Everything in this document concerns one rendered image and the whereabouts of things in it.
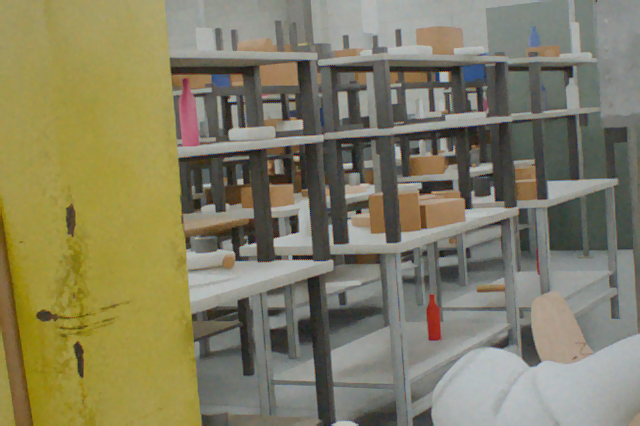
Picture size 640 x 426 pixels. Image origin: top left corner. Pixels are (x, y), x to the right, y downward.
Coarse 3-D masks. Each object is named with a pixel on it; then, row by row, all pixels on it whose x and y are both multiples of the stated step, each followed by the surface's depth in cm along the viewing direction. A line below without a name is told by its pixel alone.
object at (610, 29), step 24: (600, 0) 134; (624, 0) 132; (600, 24) 134; (624, 24) 133; (600, 48) 134; (624, 48) 133; (600, 72) 134; (624, 72) 133; (600, 96) 135; (624, 96) 133; (600, 120) 135; (624, 120) 134
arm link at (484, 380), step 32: (480, 352) 106; (608, 352) 101; (448, 384) 105; (480, 384) 103; (512, 384) 103; (544, 384) 101; (576, 384) 101; (608, 384) 100; (448, 416) 104; (480, 416) 102; (512, 416) 101; (544, 416) 100; (576, 416) 100; (608, 416) 100
